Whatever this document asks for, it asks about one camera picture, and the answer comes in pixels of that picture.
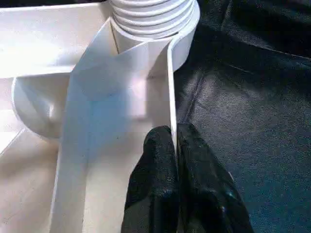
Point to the white plastic table leg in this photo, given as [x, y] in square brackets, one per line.
[153, 17]

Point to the black mat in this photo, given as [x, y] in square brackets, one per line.
[252, 121]

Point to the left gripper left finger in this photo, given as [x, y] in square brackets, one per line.
[153, 189]

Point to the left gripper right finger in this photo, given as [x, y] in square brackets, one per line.
[209, 194]

